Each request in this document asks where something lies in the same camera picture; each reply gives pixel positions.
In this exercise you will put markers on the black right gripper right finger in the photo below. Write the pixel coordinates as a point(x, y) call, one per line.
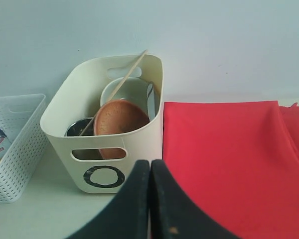
point(173, 215)

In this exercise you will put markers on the wooden chopstick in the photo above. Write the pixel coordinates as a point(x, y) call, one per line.
point(118, 86)

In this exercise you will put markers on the cream plastic bin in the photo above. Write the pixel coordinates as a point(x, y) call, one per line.
point(79, 98)

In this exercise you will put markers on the red table cloth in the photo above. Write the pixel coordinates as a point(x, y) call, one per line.
point(239, 163)

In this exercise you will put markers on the shiny metal cup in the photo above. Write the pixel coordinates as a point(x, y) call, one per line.
point(75, 128)

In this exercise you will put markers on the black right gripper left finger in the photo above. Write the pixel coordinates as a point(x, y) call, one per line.
point(127, 214)

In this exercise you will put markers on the brown clay plate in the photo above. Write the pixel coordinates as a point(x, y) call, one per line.
point(119, 117)

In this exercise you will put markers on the white floral ceramic bowl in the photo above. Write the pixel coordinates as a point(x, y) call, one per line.
point(134, 90)

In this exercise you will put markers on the white perforated plastic basket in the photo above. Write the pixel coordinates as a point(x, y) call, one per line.
point(20, 120)

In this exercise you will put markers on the silver table knife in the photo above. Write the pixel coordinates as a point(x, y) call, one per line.
point(151, 101)

